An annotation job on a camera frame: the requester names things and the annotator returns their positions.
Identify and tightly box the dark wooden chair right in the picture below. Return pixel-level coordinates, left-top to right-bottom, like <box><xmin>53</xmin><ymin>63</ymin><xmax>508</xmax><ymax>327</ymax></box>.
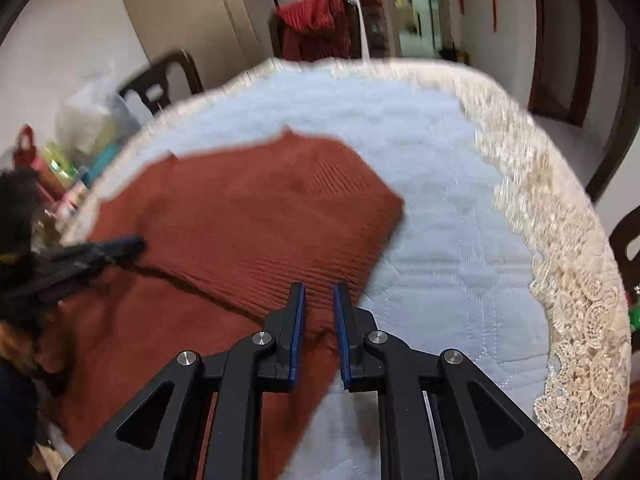
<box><xmin>584</xmin><ymin>0</ymin><xmax>640</xmax><ymax>291</ymax></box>

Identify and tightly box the dark wooden chair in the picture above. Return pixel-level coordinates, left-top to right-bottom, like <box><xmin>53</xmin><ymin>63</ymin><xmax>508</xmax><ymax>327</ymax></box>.
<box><xmin>117</xmin><ymin>49</ymin><xmax>204</xmax><ymax>115</ymax></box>
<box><xmin>584</xmin><ymin>0</ymin><xmax>640</xmax><ymax>291</ymax></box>

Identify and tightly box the blue quilted lace tablecloth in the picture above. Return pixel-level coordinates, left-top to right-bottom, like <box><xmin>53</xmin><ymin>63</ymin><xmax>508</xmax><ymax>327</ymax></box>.
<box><xmin>63</xmin><ymin>60</ymin><xmax>631</xmax><ymax>479</ymax></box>

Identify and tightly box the dark wooden chair far left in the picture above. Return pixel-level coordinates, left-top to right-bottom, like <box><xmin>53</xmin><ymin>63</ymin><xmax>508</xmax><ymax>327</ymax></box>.
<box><xmin>117</xmin><ymin>49</ymin><xmax>204</xmax><ymax>115</ymax></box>

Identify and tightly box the teal item on table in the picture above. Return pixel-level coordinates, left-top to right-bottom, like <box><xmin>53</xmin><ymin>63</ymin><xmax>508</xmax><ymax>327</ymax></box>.
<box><xmin>80</xmin><ymin>143</ymin><xmax>122</xmax><ymax>188</ymax></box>

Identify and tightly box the pink and white package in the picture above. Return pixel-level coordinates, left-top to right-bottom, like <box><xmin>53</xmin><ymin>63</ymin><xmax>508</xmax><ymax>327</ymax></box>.
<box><xmin>54</xmin><ymin>180</ymin><xmax>89</xmax><ymax>222</ymax></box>

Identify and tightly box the rust orange knit sweater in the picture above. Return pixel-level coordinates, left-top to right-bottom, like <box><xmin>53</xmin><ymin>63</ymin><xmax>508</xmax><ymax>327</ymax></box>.
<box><xmin>50</xmin><ymin>131</ymin><xmax>404</xmax><ymax>479</ymax></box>

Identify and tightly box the dark chair under red garment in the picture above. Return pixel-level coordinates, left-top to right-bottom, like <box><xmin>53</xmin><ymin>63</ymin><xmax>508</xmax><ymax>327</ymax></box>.
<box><xmin>268</xmin><ymin>0</ymin><xmax>364</xmax><ymax>61</ymax></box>

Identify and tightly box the translucent plastic bag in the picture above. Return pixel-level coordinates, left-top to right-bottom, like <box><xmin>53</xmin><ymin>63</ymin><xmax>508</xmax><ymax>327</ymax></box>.
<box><xmin>55</xmin><ymin>75</ymin><xmax>141</xmax><ymax>167</ymax></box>

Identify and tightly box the red gift bag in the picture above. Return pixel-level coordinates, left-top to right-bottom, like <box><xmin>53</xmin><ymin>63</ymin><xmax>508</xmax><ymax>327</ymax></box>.
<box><xmin>13</xmin><ymin>123</ymin><xmax>57</xmax><ymax>201</ymax></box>

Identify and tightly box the person's left hand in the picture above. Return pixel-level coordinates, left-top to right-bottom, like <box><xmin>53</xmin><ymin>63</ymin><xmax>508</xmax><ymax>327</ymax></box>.
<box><xmin>1</xmin><ymin>309</ymin><xmax>68</xmax><ymax>374</ymax></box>

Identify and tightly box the red knit garment on chair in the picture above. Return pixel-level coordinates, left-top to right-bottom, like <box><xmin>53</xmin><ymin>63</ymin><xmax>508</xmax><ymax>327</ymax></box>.
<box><xmin>274</xmin><ymin>0</ymin><xmax>354</xmax><ymax>64</ymax></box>

